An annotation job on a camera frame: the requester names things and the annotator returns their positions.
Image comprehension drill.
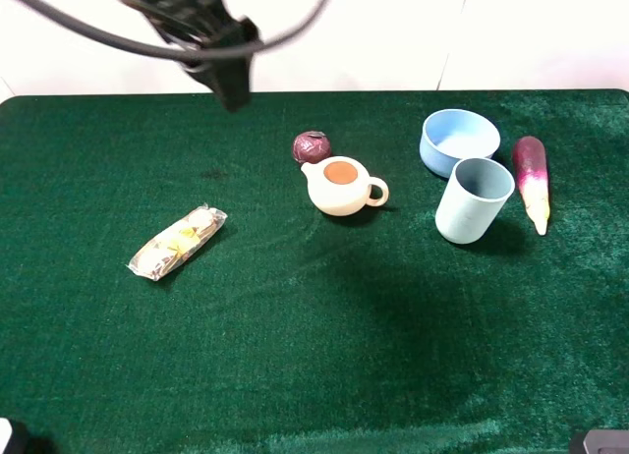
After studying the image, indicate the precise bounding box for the purple toy eggplant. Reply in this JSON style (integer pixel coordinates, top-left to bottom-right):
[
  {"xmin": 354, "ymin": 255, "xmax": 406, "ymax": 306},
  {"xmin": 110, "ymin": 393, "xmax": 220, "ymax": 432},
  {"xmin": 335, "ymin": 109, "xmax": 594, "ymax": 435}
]
[{"xmin": 512, "ymin": 136, "xmax": 550, "ymax": 236}]

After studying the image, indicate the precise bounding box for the blue plastic bowl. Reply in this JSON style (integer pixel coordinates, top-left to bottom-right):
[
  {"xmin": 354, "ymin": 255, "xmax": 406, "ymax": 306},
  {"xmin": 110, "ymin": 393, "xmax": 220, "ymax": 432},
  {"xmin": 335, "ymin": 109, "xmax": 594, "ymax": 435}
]
[{"xmin": 419, "ymin": 109, "xmax": 501, "ymax": 179}]

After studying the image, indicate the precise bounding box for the light blue plastic cup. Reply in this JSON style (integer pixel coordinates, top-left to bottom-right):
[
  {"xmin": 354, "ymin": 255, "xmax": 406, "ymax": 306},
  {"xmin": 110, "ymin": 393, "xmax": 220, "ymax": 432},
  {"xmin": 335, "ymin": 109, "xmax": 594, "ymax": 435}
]
[{"xmin": 434, "ymin": 157, "xmax": 515, "ymax": 245}]

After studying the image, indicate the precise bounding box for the clear wrapped snack packet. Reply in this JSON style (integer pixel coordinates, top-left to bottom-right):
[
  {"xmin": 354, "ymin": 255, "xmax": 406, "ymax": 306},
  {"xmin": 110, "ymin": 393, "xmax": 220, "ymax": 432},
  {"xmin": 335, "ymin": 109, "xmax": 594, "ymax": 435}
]
[{"xmin": 127, "ymin": 203, "xmax": 228, "ymax": 282}]

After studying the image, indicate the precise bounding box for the cream ceramic teapot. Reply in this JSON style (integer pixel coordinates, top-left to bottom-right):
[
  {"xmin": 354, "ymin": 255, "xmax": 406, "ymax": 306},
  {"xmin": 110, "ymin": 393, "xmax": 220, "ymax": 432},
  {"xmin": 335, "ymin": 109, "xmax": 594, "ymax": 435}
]
[{"xmin": 301, "ymin": 156, "xmax": 389, "ymax": 217}]

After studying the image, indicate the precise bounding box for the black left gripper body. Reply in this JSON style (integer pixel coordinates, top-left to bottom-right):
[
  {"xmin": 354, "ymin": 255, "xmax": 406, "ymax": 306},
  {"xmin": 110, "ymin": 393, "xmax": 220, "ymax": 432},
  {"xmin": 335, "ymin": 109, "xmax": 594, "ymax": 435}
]
[{"xmin": 120, "ymin": 0, "xmax": 259, "ymax": 112}]

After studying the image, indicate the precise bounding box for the green velvet tablecloth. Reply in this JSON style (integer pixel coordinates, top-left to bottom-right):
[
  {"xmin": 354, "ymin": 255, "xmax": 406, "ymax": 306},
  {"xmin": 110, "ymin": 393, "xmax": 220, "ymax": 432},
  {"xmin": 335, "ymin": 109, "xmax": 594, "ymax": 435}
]
[{"xmin": 1, "ymin": 90, "xmax": 628, "ymax": 453}]

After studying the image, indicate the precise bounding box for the purple cabbage ball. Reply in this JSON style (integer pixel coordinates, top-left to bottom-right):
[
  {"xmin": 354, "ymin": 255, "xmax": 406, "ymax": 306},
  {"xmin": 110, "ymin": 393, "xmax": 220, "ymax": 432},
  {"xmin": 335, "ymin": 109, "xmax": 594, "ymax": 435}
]
[{"xmin": 292, "ymin": 131, "xmax": 332, "ymax": 164}]

